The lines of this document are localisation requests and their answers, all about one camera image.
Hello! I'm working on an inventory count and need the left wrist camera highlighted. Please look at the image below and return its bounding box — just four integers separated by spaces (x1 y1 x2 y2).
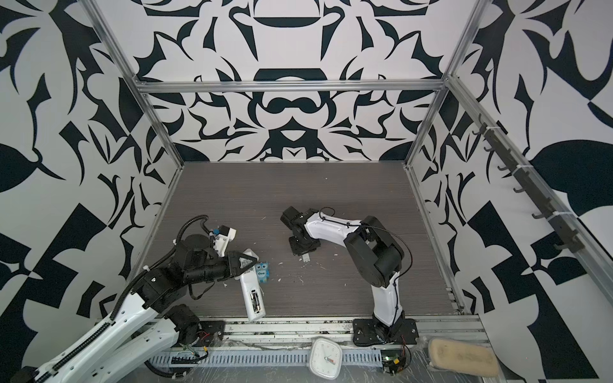
209 225 236 257

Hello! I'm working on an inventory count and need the white remote control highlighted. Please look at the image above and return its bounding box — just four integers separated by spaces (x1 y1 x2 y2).
236 248 266 322

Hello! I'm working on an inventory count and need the aluminium frame corner post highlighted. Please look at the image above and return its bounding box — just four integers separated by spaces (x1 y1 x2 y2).
404 0 493 169
78 0 185 169

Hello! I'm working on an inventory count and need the aluminium frame corner post right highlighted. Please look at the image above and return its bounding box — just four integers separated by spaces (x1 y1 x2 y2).
404 0 493 169

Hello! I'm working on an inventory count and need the aluminium frame corner post left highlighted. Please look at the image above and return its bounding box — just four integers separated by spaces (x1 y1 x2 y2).
78 0 185 169

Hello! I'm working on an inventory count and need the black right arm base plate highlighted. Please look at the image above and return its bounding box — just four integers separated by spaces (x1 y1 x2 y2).
352 318 419 347

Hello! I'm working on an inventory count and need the black hook rail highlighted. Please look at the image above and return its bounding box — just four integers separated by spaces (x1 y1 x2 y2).
473 115 585 253

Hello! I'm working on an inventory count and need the small green circuit board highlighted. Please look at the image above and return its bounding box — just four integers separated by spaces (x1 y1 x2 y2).
381 349 407 375

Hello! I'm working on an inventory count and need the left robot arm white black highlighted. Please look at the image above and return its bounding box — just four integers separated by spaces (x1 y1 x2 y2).
11 235 259 382

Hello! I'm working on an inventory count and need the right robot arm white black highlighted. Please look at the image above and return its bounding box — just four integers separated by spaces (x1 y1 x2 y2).
280 207 405 331

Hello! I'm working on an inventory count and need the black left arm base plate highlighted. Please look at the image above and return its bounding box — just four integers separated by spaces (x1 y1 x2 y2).
192 320 226 347

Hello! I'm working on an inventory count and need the blue owl toy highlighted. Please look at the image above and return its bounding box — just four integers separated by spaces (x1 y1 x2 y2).
255 262 270 283

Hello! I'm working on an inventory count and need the aluminium frame top bar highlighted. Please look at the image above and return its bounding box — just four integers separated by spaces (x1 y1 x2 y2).
136 79 444 94

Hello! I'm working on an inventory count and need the white slotted cable duct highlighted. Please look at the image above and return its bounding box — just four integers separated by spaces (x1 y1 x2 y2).
149 349 382 369

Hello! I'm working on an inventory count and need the white square clock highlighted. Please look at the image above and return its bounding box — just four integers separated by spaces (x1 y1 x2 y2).
308 338 343 380

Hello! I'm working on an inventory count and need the beige foam pad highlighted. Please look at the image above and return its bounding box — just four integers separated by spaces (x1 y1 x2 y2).
427 338 501 378

